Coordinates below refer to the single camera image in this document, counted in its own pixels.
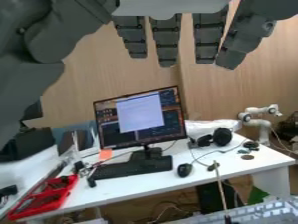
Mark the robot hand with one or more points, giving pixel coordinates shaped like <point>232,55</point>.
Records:
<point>27,66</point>

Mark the black desktop machine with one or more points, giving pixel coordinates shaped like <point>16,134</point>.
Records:
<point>28,143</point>

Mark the computer monitor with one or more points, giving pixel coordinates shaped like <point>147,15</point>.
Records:
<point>140,116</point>

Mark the white desk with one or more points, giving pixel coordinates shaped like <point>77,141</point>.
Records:
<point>177,186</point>
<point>27,170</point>

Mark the orange paper note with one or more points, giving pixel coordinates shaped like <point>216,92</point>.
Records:
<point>105,154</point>

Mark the red tray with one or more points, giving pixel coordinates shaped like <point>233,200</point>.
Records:
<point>35,206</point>
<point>60,185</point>

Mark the small black block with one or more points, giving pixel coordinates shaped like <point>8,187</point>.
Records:
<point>91,182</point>

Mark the black mouse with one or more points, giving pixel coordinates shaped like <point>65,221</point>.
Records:
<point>185,170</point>

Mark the black headphones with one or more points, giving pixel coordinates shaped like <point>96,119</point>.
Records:
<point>221,136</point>

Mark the small white jointed device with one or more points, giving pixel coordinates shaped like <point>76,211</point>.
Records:
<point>257,121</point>

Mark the thin stick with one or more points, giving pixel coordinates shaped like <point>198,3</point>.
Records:
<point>220,186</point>

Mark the clear box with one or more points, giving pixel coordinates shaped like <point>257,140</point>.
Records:
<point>274,211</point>

